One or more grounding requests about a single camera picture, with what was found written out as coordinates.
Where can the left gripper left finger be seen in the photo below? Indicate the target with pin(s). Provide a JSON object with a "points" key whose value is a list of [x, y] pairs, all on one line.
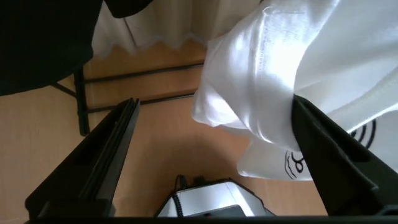
{"points": [[93, 174]]}

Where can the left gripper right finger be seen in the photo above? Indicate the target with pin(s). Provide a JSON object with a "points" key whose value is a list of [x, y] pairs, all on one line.
{"points": [[342, 177]]}

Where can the white garment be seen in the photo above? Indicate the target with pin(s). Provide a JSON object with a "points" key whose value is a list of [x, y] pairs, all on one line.
{"points": [[264, 77]]}

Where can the black shorts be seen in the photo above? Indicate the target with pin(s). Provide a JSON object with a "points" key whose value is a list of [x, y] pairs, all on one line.
{"points": [[37, 46]]}

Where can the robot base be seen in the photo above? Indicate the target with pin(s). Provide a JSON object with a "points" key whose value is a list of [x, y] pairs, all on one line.
{"points": [[214, 199]]}

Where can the black clothes rack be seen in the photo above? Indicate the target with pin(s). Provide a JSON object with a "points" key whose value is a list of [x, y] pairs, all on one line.
{"points": [[81, 102]]}

